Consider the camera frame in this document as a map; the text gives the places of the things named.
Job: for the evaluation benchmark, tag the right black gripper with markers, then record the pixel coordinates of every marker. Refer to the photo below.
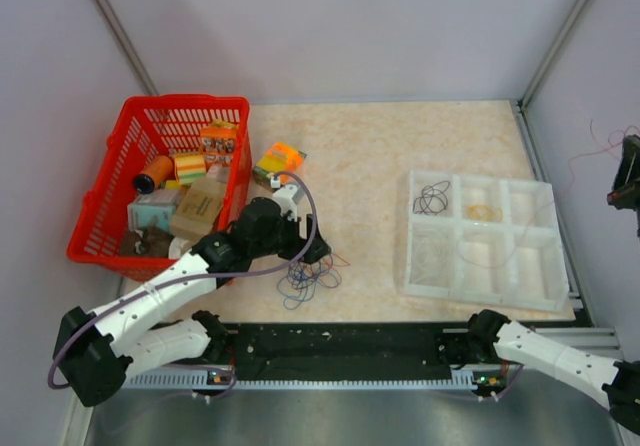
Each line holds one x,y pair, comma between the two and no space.
626,180

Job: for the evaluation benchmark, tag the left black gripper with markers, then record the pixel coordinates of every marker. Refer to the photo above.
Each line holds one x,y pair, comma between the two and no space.
297,241

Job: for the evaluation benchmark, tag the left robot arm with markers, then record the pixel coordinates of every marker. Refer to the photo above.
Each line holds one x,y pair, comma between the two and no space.
97,351

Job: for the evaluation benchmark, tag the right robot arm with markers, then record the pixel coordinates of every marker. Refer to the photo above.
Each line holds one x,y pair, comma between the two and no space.
613,384

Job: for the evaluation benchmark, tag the orange green sponge box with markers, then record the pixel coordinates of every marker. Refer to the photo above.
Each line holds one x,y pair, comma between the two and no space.
279,157

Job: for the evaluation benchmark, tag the brown cardboard box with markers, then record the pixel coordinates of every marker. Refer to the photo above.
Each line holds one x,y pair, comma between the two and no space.
198,211

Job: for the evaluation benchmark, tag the white crumpled bag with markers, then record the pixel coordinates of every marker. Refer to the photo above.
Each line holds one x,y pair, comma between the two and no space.
180,247

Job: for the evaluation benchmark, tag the orange snack box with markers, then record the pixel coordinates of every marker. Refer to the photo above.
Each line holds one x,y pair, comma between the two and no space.
218,143

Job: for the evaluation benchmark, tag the white compartment tray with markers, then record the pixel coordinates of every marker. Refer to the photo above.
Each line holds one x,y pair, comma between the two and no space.
485,240

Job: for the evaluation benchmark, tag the yellow green striped sponge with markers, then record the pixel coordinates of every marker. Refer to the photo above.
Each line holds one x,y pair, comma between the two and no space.
188,167

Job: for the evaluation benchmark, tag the light blue carton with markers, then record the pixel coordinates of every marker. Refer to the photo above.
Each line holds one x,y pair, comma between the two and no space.
155,209

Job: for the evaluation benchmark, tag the brown plush toy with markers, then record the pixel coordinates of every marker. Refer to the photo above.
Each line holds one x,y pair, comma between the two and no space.
148,242

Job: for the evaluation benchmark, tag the orange cylindrical can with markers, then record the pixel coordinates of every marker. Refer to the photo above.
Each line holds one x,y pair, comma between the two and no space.
150,178

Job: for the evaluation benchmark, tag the red plastic basket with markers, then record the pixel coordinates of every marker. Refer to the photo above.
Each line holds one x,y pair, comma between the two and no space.
149,126

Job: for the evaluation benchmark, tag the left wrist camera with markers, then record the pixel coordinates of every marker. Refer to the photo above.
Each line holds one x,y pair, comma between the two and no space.
287,195

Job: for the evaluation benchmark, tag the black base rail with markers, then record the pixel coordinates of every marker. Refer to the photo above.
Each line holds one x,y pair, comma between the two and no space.
356,357

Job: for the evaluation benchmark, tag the right aluminium corner post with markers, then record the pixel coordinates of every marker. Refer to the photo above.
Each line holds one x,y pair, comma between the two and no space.
571,21

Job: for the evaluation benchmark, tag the aluminium corner post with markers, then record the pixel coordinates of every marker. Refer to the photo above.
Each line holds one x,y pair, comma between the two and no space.
126,46
571,21

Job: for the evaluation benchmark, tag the left aluminium corner post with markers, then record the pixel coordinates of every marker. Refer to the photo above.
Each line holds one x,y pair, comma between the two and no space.
126,46

